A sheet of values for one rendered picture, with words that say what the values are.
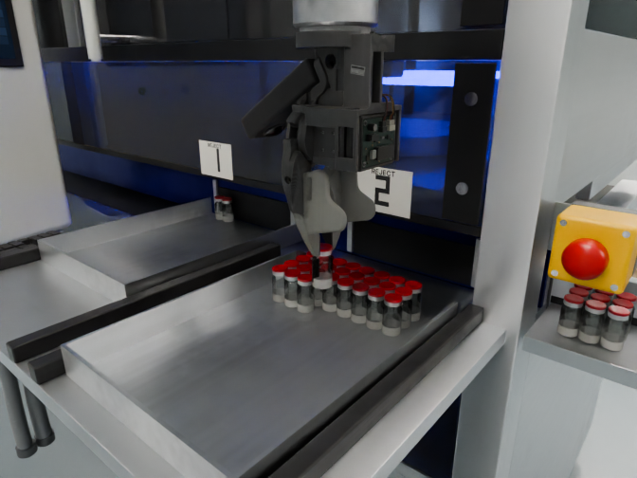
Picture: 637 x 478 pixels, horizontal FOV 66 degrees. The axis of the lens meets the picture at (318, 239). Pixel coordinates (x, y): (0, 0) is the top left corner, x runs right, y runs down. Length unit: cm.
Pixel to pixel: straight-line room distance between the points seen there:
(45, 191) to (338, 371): 93
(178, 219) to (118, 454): 62
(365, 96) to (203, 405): 31
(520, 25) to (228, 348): 45
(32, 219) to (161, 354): 77
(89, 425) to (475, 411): 46
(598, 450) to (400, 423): 151
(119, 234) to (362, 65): 62
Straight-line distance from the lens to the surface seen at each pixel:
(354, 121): 42
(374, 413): 45
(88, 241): 92
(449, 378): 52
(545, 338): 63
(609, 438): 201
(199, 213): 103
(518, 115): 56
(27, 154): 126
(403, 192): 63
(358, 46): 43
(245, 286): 67
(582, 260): 53
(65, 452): 189
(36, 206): 128
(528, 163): 56
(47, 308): 72
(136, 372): 55
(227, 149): 84
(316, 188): 47
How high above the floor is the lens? 118
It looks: 20 degrees down
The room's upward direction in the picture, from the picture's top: straight up
